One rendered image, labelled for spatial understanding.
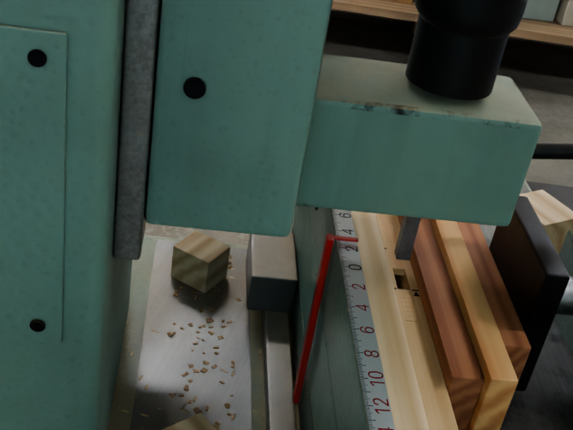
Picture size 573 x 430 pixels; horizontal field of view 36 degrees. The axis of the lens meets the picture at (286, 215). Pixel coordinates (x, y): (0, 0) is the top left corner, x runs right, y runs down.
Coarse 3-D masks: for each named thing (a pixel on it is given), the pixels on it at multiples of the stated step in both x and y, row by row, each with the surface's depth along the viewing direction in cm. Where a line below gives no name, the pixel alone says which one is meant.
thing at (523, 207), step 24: (528, 216) 55; (504, 240) 57; (528, 240) 53; (504, 264) 56; (528, 264) 52; (552, 264) 51; (528, 288) 52; (552, 288) 50; (528, 312) 52; (552, 312) 51; (528, 336) 52; (528, 360) 53
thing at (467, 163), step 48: (336, 96) 48; (384, 96) 49; (432, 96) 50; (336, 144) 49; (384, 144) 49; (432, 144) 49; (480, 144) 49; (528, 144) 49; (336, 192) 50; (384, 192) 50; (432, 192) 51; (480, 192) 51
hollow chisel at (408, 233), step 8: (408, 224) 55; (416, 224) 55; (400, 232) 56; (408, 232) 56; (416, 232) 56; (400, 240) 56; (408, 240) 56; (400, 248) 56; (408, 248) 56; (400, 256) 57; (408, 256) 57
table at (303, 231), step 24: (528, 192) 78; (312, 240) 67; (312, 264) 65; (312, 288) 64; (552, 336) 61; (312, 360) 61; (552, 360) 58; (312, 384) 60; (528, 384) 56; (552, 384) 56; (312, 408) 59; (528, 408) 54; (552, 408) 54
